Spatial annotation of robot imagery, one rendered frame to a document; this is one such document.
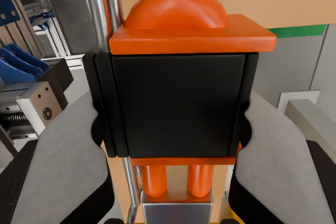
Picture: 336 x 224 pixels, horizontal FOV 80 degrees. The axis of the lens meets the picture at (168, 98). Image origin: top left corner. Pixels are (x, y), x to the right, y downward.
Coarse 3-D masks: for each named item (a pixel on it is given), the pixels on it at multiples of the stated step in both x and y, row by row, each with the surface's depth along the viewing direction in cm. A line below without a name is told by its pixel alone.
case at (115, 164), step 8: (112, 160) 65; (120, 160) 65; (112, 168) 68; (120, 168) 68; (216, 168) 67; (224, 168) 67; (112, 176) 70; (120, 176) 70; (136, 176) 70; (216, 176) 70; (224, 176) 70; (120, 184) 72; (216, 184) 72; (224, 184) 72; (120, 192) 75; (128, 192) 75; (216, 192) 75; (120, 200) 78; (128, 200) 78; (216, 200) 77; (128, 208) 81; (216, 208) 80; (136, 216) 84; (216, 216) 84
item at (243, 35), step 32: (128, 32) 9; (160, 32) 9; (192, 32) 9; (224, 32) 9; (256, 32) 9; (128, 64) 9; (160, 64) 9; (192, 64) 9; (224, 64) 9; (256, 64) 9; (128, 96) 10; (160, 96) 10; (192, 96) 10; (224, 96) 10; (128, 128) 11; (160, 128) 11; (192, 128) 11; (224, 128) 11; (160, 160) 13; (192, 160) 13; (224, 160) 13
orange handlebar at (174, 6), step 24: (144, 0) 10; (168, 0) 9; (192, 0) 9; (216, 0) 10; (144, 24) 10; (168, 24) 10; (192, 24) 10; (216, 24) 10; (144, 168) 16; (192, 168) 16; (144, 192) 18; (192, 192) 17
